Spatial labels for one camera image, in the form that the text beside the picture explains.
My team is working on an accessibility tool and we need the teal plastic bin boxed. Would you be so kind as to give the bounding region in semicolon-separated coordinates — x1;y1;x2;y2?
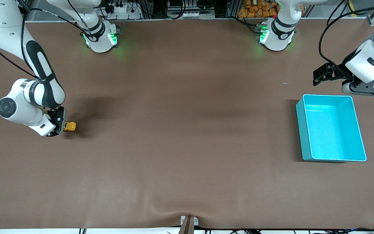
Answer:
296;94;368;162

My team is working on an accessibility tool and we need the orange items box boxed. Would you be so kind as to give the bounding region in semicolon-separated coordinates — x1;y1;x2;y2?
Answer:
238;0;279;19

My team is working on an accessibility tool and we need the white power strip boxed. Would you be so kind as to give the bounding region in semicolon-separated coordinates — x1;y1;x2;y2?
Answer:
108;4;133;14

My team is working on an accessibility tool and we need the brown table mat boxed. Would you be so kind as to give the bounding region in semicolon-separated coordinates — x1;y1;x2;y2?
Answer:
0;18;374;230

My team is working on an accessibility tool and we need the grey electronics box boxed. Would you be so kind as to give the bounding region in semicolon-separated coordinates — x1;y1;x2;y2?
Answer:
167;0;216;19

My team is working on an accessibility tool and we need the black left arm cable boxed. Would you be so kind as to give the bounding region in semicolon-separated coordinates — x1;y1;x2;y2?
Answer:
318;0;374;77

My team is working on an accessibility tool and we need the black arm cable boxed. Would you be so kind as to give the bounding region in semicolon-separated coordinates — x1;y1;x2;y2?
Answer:
318;0;374;77
0;0;92;80

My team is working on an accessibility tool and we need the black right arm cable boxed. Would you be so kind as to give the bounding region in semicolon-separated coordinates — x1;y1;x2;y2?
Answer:
0;0;92;80

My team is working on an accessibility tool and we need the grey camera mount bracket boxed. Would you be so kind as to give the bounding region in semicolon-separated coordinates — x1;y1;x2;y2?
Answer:
178;215;199;234

